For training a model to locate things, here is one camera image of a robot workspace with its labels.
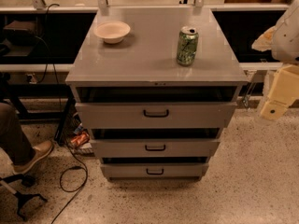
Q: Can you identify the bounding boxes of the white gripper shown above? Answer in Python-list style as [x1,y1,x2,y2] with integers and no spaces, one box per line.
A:
[260,64,299,121]

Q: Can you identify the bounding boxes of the grey drawer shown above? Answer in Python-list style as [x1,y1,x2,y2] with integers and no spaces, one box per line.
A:
[91,138,220,158]
[100,163,208,179]
[76,103,236,129]

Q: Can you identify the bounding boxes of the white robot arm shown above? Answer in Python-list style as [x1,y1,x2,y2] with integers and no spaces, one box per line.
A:
[251,0,299,122]

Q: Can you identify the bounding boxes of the grey top drawer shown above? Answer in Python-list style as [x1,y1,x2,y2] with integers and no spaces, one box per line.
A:
[76,103,236,129]

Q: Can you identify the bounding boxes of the grey drawer cabinet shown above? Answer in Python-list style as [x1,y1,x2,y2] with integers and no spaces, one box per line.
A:
[64,6,249,183]

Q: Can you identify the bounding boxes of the grey bottom drawer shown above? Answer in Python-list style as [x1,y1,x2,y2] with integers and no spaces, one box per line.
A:
[100,163,208,179]

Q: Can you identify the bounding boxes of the green soda can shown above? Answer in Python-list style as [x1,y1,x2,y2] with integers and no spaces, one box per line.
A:
[177,26,199,66]

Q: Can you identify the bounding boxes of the white bowl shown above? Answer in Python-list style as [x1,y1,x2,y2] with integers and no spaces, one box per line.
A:
[93,21,131,44]

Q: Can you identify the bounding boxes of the orange snack bag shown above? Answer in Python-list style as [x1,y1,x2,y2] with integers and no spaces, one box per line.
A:
[71,132,90,148]

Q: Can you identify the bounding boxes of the black table leg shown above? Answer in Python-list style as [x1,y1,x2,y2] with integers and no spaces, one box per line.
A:
[54,98,75,145]

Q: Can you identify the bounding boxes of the tan shoe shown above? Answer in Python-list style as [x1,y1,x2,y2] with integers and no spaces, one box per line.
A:
[12,140,53,175]

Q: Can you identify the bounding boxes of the black office chair base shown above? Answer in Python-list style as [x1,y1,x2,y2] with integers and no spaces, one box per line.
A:
[0,175,48,221]

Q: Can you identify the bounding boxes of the person leg brown trousers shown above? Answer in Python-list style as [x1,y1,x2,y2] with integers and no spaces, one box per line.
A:
[0,103,35,165]

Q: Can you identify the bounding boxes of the black floor cable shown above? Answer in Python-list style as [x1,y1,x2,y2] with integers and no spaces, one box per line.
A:
[35,3,89,224]

